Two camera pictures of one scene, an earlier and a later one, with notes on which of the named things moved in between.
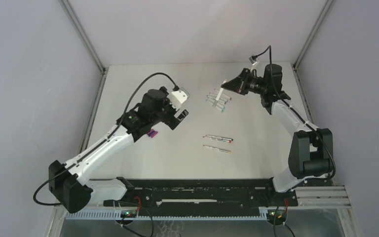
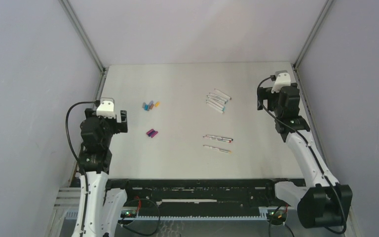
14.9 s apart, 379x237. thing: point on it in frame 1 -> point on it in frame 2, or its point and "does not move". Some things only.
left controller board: x=128 y=214 does not move
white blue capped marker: x=216 y=106 does not move
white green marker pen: x=224 y=101 does not move
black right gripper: x=239 y=84 -> x=265 y=94
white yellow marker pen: x=218 y=149 does not move
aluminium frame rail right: x=300 y=54 does not move
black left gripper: x=171 y=121 -> x=118 y=127
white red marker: x=218 y=138 does not move
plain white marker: x=218 y=95 -> x=215 y=108
